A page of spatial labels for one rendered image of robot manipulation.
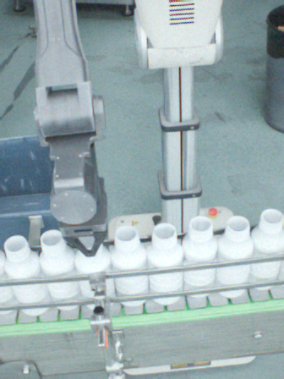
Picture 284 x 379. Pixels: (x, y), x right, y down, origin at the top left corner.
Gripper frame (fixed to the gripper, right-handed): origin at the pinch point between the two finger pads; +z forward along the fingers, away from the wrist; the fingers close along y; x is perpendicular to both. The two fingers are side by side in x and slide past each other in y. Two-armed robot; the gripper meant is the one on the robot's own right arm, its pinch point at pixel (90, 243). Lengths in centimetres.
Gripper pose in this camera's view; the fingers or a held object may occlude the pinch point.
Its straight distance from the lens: 79.9
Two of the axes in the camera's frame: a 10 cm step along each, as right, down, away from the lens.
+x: 10.0, -0.8, 0.3
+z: 0.4, 7.4, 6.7
